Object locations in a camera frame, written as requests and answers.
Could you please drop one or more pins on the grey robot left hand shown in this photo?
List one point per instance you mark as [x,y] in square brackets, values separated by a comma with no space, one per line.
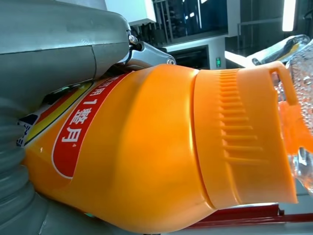
[48,42]

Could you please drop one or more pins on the red metal rail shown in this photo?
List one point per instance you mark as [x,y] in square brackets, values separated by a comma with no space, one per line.
[244,214]

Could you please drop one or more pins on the small green sign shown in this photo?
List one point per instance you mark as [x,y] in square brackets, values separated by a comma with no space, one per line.
[218,62]

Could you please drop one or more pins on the orange bottle with clear cap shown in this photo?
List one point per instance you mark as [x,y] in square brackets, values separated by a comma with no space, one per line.
[151,146]

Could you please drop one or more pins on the bright ceiling light strip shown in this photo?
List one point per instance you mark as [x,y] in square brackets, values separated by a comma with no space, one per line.
[289,14]

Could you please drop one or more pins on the white machine with dark opening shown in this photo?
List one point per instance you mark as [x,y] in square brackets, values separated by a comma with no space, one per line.
[210,42]

